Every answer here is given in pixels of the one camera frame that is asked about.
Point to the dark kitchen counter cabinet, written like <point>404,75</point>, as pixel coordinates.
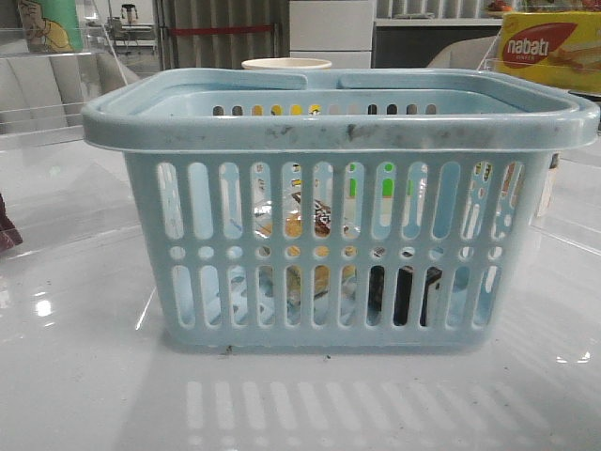
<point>413,43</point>

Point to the white refrigerator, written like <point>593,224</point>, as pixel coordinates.
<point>338,31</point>

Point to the red peanut snack bag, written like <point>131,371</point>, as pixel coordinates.
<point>9,234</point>

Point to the light blue plastic basket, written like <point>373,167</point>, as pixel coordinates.
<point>421,168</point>

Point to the plate of fruit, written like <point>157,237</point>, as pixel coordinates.
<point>498,7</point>

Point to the yellow nabati wafer box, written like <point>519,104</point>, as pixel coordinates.
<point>560,49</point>

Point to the black tissue pack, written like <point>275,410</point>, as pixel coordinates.
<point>403,288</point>

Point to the packaged bread slice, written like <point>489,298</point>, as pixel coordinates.
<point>295,223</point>

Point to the clear acrylic display shelf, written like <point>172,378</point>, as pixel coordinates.
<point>42,94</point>

